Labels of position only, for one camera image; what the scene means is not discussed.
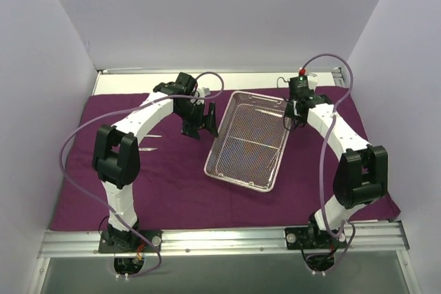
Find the metal mesh instrument tray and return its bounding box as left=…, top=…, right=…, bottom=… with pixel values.
left=204, top=91, right=289, bottom=193

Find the purple cloth wrap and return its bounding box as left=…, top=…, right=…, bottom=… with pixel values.
left=48, top=86, right=403, bottom=231

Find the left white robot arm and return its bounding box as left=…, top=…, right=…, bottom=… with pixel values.
left=92, top=77, right=218, bottom=252

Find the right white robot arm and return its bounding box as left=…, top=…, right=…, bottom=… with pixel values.
left=285, top=94, right=389, bottom=248

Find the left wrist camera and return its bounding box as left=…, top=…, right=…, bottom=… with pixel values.
left=174, top=72, right=197, bottom=96

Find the aluminium right side rail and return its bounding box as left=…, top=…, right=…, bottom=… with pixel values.
left=331, top=67, right=346, bottom=88

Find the aluminium rail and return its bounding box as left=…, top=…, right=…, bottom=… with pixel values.
left=39, top=222, right=410, bottom=258
left=331, top=67, right=346, bottom=88

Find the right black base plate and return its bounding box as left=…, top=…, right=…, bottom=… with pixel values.
left=284, top=227, right=347, bottom=250

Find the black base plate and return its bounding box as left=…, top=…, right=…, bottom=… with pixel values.
left=98, top=230, right=163, bottom=254
left=284, top=227, right=347, bottom=250

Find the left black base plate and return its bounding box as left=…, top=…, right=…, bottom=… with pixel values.
left=98, top=230, right=163, bottom=254

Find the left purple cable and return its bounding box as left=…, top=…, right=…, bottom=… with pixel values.
left=59, top=71, right=225, bottom=277

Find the aluminium front rail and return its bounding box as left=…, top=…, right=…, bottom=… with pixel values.
left=39, top=222, right=410, bottom=258

